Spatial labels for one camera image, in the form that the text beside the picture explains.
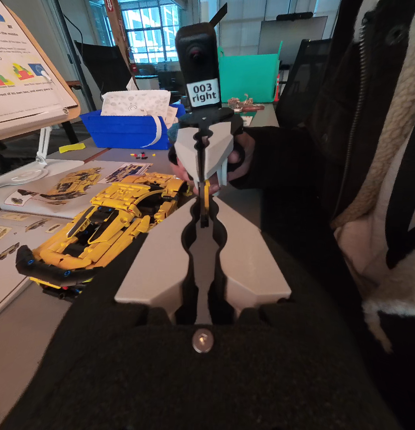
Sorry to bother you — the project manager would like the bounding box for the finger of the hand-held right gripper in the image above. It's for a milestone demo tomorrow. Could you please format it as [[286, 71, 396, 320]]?
[[205, 122, 234, 180], [173, 128, 205, 183]]

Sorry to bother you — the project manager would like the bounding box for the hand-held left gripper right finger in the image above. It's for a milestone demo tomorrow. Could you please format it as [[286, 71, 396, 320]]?
[[208, 197, 292, 325]]

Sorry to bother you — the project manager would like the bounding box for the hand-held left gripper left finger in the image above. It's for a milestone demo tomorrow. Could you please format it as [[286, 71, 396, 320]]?
[[114, 198, 198, 325]]

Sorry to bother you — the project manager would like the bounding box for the yellow and black brick assembly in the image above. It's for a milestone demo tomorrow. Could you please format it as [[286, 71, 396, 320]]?
[[199, 180, 212, 229]]

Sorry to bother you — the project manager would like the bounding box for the yellow toy brick car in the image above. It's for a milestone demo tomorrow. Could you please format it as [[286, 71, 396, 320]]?
[[15, 172, 192, 301]]

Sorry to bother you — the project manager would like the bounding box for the person's right forearm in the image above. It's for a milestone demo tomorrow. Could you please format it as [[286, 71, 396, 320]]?
[[232, 126, 329, 190]]

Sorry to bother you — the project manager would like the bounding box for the grey desk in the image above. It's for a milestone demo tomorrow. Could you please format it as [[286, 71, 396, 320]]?
[[0, 101, 282, 420]]

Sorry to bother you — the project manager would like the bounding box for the person's right hand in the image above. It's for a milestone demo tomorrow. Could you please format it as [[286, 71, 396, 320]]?
[[169, 132, 256, 196]]

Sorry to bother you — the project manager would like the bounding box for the white paper strip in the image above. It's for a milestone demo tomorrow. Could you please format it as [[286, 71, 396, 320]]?
[[140, 114, 164, 148]]

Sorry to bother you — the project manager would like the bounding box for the green plastic bin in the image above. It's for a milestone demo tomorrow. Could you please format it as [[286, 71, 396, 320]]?
[[217, 41, 283, 104]]

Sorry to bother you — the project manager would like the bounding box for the curved wood and black lamp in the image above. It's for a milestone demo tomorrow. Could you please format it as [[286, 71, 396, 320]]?
[[209, 3, 229, 26]]

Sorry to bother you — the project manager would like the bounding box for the large window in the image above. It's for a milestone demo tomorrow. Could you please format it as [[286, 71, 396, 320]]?
[[120, 3, 182, 64]]

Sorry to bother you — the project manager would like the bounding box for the blue plastic bin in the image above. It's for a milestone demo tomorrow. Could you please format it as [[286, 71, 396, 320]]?
[[80, 104, 187, 150]]

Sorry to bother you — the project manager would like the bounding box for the white patterned paper bag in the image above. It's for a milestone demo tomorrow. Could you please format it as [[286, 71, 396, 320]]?
[[101, 78, 178, 130]]

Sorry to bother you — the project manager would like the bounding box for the white shirt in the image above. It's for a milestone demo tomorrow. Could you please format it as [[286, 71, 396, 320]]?
[[335, 144, 415, 303]]

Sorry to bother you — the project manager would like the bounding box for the open instruction booklet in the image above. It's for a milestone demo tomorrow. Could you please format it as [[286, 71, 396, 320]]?
[[0, 159, 127, 314]]

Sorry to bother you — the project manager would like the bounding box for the wooden instruction board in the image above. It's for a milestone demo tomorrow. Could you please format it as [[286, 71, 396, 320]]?
[[0, 0, 81, 142]]

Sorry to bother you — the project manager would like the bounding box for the wooden post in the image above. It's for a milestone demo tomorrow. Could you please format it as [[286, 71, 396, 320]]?
[[105, 0, 138, 88]]

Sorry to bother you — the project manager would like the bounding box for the wall screen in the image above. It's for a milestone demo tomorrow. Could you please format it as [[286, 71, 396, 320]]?
[[258, 15, 329, 67]]

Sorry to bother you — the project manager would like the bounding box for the black shoulder strap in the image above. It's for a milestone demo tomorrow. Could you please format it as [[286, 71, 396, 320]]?
[[385, 128, 415, 270]]

